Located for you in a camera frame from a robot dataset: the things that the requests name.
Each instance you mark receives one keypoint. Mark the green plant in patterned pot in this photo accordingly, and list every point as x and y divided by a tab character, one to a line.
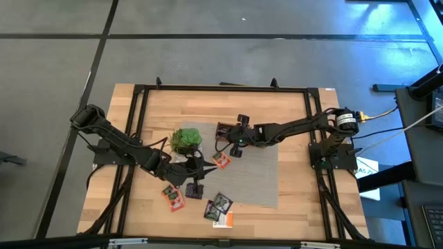
187	138

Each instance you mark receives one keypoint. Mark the black overhead beam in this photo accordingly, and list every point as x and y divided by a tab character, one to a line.
52	242

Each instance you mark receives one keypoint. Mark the black slanted beam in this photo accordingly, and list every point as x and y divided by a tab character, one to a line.
387	176

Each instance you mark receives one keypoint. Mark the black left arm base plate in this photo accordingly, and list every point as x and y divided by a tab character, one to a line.
104	157

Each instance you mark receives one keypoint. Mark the silver frame bracket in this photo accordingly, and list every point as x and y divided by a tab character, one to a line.
128	241
320	245

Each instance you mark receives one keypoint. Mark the black monitor on desk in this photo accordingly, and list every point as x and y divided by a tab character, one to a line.
439	114

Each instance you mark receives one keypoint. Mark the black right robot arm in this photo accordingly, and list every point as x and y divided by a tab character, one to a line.
301	126

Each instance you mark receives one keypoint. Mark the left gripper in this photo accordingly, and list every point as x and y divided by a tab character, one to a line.
183	171

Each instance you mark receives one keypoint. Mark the dark grey desk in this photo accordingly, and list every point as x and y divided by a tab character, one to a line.
418	155

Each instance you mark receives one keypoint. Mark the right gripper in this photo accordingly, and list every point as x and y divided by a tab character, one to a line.
247	135

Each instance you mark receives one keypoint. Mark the white and orange tea packet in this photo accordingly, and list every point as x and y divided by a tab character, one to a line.
223	221

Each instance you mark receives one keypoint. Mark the grey woven placemat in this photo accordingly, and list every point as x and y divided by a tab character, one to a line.
252	180

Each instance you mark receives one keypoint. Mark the white printed sign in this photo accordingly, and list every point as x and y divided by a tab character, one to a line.
367	166

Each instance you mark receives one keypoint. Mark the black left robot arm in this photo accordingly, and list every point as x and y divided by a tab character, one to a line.
114	138

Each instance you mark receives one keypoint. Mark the black keyboard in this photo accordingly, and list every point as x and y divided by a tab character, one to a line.
434	224

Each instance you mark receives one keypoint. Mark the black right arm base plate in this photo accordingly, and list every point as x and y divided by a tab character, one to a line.
346	160

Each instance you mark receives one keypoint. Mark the grey chair base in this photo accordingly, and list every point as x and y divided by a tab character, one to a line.
10	158

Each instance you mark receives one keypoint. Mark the blue-grey desk foot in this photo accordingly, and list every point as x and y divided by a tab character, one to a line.
387	87

